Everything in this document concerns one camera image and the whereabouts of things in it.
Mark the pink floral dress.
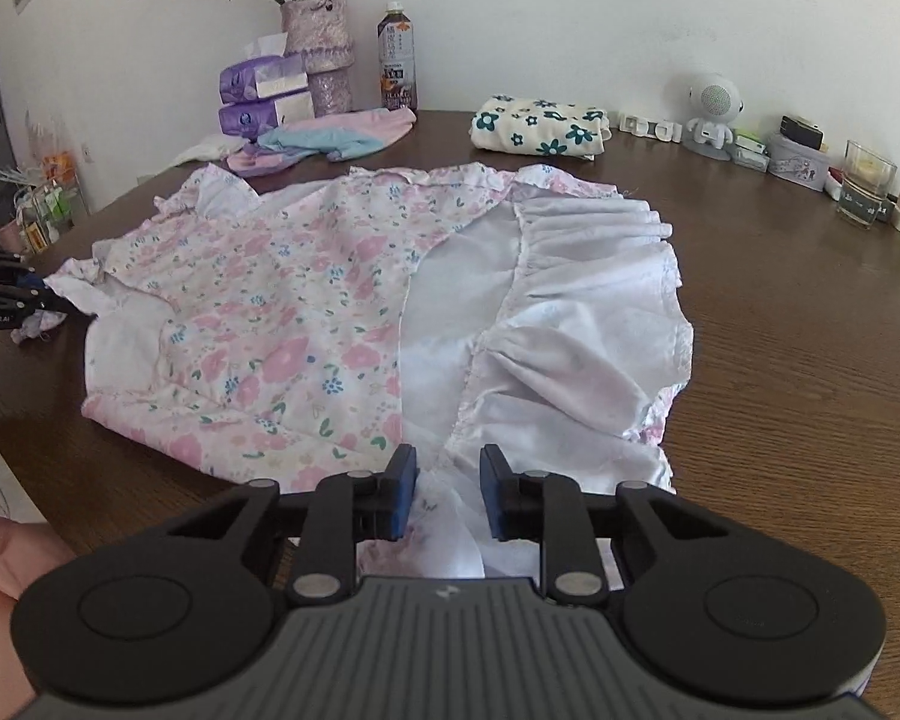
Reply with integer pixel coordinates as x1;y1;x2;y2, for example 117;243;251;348
19;160;695;580

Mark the brown tea bottle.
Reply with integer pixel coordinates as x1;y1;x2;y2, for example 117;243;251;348
376;1;419;113

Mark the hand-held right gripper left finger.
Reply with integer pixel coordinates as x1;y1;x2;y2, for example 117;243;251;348
169;445;421;606

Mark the small green box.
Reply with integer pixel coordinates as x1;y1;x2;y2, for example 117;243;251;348
730;127;770;173

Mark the opened purple tissue pack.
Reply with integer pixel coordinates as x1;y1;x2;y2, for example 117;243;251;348
218;36;309;105

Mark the person's pink clothing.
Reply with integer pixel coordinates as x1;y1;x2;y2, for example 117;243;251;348
0;403;77;720

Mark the crumpled white tissue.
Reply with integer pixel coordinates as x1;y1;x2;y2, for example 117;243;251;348
173;130;249;167

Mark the pastel pink blue garment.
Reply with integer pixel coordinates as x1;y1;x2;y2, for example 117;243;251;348
226;106;418;178

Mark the folded cream flower-print garment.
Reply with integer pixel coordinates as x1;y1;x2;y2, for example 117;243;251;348
469;94;611;161

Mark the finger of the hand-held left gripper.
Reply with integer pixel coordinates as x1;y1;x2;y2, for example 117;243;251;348
0;247;47;290
0;281;73;317

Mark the glass cup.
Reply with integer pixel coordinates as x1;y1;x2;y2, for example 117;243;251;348
837;139;899;229

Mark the purple fuzzy vase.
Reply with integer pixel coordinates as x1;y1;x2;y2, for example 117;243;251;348
280;0;359;118

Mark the cluttered wire shelf rack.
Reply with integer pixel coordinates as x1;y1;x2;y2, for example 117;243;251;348
0;163;92;257

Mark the white hook strip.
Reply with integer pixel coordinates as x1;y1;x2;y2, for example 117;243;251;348
618;110;684;144

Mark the white robot figure speaker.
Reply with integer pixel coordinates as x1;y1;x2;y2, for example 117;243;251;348
680;72;746;159

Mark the grey round tin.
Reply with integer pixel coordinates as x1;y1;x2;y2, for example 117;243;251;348
766;130;833;191

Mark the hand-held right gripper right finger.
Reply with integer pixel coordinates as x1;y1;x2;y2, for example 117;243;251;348
478;445;730;606

